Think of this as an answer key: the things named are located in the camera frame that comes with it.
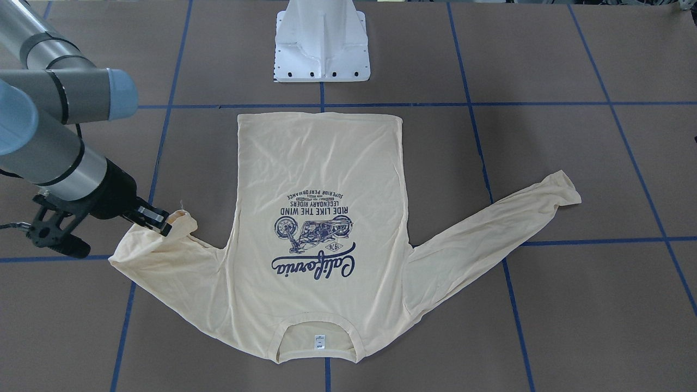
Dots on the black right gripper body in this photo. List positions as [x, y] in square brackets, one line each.
[116, 191]

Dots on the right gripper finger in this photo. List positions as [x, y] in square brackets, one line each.
[163, 230]
[151, 215]

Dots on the cream long-sleeve printed shirt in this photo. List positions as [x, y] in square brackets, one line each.
[319, 262]

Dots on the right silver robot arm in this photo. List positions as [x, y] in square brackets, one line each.
[58, 87]

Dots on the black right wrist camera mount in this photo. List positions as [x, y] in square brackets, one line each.
[54, 223]

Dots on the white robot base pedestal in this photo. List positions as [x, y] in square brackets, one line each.
[321, 41]

